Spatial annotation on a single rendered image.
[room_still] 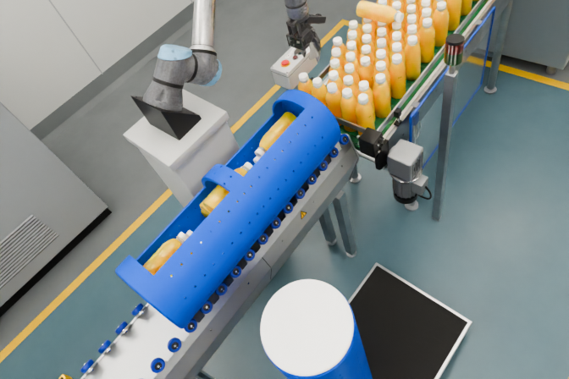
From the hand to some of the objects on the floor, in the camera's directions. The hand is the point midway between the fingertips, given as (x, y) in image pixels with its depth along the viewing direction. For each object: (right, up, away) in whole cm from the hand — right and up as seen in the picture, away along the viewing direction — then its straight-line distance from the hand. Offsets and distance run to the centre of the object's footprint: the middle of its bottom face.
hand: (312, 55), depth 167 cm
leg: (+17, -88, +88) cm, 126 cm away
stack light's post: (+78, -73, +82) cm, 134 cm away
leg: (+28, -93, +81) cm, 126 cm away
